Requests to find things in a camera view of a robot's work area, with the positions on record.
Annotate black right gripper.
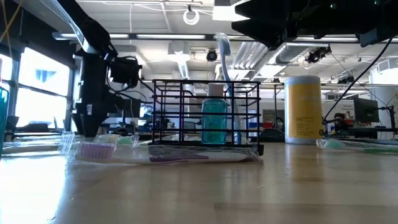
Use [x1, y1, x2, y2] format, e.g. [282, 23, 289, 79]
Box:
[231, 0, 368, 50]

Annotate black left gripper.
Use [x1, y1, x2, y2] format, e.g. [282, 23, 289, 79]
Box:
[73, 52, 110, 138]

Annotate green toothbrush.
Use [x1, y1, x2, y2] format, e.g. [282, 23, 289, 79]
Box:
[93, 133, 121, 144]
[7, 134, 141, 156]
[316, 138, 398, 156]

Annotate blue toothbrush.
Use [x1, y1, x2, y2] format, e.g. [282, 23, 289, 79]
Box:
[216, 32, 243, 146]

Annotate purple toothbrush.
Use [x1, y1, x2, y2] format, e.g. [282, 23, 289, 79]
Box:
[60, 132, 261, 166]

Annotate black monitor on arm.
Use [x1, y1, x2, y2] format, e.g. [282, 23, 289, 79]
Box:
[353, 98, 380, 124]

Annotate white ceiling light panel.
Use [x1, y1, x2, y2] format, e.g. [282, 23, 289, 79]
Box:
[212, 4, 249, 22]

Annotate black monitor on stand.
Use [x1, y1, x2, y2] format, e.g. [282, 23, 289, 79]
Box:
[116, 98, 142, 118]

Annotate black ceiling spotlights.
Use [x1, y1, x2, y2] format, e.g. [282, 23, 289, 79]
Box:
[304, 45, 333, 65]

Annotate yellow wipes canister white lid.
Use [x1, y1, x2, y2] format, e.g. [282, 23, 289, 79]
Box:
[284, 75, 323, 146]

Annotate long ceiling light bar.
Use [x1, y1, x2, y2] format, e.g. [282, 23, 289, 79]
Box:
[52, 30, 398, 44]

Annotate person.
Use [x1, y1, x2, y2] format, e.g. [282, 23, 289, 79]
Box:
[333, 112, 354, 131]

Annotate silver ventilation duct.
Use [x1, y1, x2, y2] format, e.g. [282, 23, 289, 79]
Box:
[231, 39, 331, 80]

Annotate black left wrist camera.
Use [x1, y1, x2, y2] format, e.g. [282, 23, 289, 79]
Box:
[110, 56, 142, 88]

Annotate white cable coil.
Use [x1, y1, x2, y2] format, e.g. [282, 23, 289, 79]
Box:
[182, 8, 200, 26]

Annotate black wire basket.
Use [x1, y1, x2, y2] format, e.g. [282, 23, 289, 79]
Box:
[151, 79, 264, 156]

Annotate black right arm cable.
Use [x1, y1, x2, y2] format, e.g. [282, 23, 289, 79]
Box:
[322, 37, 393, 124]

